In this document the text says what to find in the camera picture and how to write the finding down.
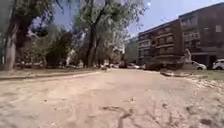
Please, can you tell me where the red brick building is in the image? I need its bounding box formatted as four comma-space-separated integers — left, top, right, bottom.
137, 18, 184, 68

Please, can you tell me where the row of parked cars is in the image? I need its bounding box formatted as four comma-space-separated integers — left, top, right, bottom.
99, 61, 148, 70

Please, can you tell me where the row of trees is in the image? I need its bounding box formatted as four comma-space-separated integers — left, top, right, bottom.
19, 23, 134, 70

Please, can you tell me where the stone kerb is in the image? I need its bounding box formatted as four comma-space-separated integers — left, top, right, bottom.
159, 70, 201, 79
0, 69, 104, 82

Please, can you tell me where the tall brick building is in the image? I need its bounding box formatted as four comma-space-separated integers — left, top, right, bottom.
178, 2, 224, 68

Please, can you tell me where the large tree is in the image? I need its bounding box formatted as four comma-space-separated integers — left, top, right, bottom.
71, 0, 148, 69
0, 0, 56, 73

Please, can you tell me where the white car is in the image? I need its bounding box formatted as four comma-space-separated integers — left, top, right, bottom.
189, 60, 208, 71
211, 58, 224, 71

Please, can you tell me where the grass strip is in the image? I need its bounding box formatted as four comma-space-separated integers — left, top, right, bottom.
0, 67, 101, 80
159, 68, 224, 83

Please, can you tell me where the pale sandy path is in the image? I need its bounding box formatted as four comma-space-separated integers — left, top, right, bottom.
0, 68, 224, 128

